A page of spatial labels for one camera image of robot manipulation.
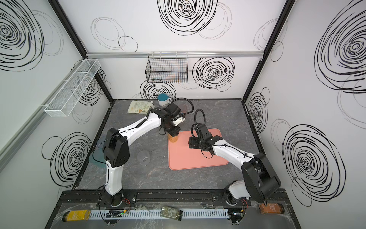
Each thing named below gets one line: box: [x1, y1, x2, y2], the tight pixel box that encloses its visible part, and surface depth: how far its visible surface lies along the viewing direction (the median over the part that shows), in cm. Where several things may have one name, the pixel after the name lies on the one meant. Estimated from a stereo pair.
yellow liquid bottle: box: [61, 209, 92, 222], surface depth 68 cm
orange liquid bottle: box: [258, 203, 285, 214], surface depth 69 cm
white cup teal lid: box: [157, 93, 172, 107], surface depth 117 cm
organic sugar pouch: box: [127, 100, 155, 115], surface depth 117 cm
